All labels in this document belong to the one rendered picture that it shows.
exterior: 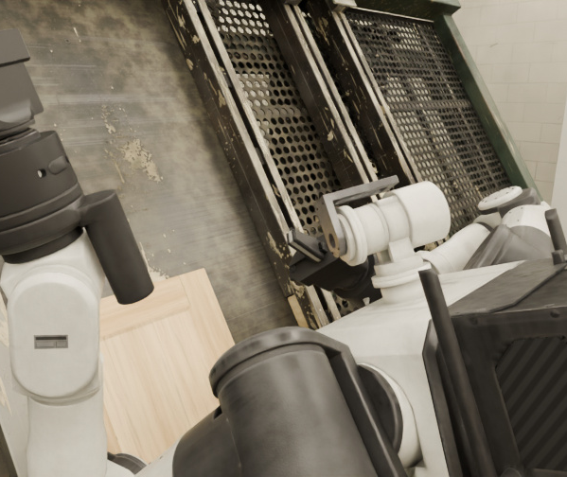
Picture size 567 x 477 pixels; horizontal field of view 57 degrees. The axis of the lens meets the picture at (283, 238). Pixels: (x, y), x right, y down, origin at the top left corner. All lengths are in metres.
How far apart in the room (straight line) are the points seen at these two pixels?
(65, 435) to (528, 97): 5.96
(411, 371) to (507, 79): 5.95
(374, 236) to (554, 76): 5.66
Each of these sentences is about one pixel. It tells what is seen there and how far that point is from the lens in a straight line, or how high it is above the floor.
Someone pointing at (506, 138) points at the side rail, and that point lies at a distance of 2.20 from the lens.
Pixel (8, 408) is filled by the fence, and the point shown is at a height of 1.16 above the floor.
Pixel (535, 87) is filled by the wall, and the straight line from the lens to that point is 6.21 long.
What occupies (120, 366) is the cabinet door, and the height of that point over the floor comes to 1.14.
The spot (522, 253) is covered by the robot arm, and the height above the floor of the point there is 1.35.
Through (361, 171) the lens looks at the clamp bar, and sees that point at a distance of 1.31.
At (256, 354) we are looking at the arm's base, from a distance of 0.38.
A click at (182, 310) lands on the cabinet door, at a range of 0.93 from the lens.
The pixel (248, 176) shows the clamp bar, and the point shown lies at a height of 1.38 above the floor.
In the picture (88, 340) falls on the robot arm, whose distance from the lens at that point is 0.44.
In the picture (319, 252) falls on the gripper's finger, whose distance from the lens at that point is 0.75.
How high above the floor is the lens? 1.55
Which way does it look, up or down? 16 degrees down
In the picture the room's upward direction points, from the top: straight up
